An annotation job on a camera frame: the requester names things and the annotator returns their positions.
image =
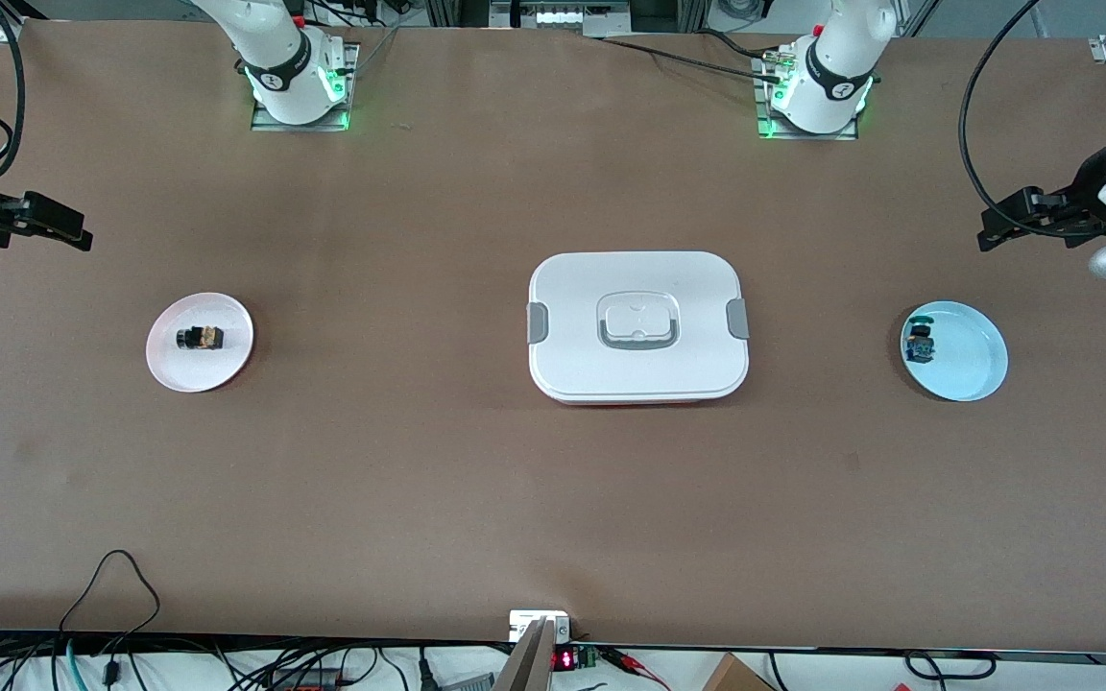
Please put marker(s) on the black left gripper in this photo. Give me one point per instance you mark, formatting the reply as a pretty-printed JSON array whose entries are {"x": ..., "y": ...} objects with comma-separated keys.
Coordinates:
[{"x": 1088, "y": 195}]

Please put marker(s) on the orange and black switch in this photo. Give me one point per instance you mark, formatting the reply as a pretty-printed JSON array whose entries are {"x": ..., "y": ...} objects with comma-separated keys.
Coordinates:
[{"x": 200, "y": 338}]

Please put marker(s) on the white lunch box grey clips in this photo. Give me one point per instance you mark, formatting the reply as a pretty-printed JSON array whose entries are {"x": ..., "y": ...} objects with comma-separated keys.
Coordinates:
[{"x": 639, "y": 369}]

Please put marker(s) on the brown cardboard box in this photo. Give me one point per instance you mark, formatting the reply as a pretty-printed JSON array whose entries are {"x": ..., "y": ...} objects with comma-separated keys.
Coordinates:
[{"x": 735, "y": 677}]

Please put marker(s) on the light blue round plate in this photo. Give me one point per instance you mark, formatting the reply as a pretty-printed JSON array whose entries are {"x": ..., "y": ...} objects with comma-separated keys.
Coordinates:
[{"x": 971, "y": 355}]

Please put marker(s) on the pink round plate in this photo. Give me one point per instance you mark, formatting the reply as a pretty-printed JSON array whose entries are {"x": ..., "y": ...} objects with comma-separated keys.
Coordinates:
[{"x": 198, "y": 369}]

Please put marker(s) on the white power strip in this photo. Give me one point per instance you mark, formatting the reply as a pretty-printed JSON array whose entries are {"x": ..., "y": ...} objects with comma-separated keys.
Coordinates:
[{"x": 563, "y": 17}]

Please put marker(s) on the red clip lead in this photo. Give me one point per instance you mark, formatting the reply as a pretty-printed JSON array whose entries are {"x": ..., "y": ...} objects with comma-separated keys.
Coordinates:
[{"x": 635, "y": 664}]

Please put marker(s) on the red digit display module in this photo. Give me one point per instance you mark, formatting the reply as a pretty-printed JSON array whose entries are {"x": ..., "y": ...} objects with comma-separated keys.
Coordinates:
[{"x": 567, "y": 659}]

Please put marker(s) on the blue and black switch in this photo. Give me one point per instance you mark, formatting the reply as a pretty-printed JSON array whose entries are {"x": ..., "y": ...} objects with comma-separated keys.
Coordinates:
[{"x": 920, "y": 341}]

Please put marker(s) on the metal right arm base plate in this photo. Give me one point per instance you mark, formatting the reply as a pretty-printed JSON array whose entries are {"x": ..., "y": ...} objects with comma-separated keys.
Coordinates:
[{"x": 270, "y": 125}]

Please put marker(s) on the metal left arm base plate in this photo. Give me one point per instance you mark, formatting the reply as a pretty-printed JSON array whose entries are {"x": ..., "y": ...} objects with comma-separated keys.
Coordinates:
[{"x": 774, "y": 134}]

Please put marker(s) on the small white bracket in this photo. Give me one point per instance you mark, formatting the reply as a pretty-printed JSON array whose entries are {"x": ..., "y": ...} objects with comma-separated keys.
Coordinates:
[{"x": 526, "y": 622}]

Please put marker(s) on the aluminium camera post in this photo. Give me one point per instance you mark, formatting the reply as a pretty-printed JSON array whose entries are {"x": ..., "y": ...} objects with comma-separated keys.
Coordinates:
[{"x": 529, "y": 662}]

